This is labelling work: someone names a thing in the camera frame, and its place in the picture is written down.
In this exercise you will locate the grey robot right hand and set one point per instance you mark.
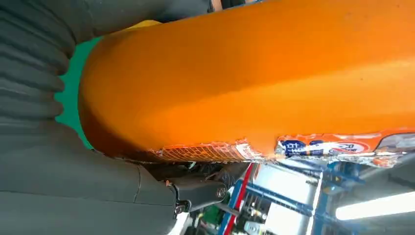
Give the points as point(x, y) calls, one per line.
point(64, 188)

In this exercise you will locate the ceiling light strip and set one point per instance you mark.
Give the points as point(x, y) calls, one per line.
point(376, 206)

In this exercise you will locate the green table mat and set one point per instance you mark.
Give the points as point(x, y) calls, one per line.
point(69, 94)

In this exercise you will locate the blue metal frame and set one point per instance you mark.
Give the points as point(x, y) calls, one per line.
point(275, 198)

